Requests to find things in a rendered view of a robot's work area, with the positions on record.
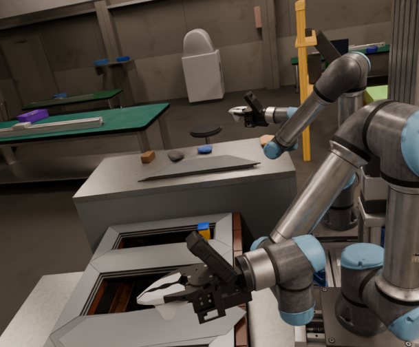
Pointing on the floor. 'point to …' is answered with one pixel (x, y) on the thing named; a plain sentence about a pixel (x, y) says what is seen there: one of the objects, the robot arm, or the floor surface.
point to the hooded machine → (202, 68)
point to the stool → (205, 130)
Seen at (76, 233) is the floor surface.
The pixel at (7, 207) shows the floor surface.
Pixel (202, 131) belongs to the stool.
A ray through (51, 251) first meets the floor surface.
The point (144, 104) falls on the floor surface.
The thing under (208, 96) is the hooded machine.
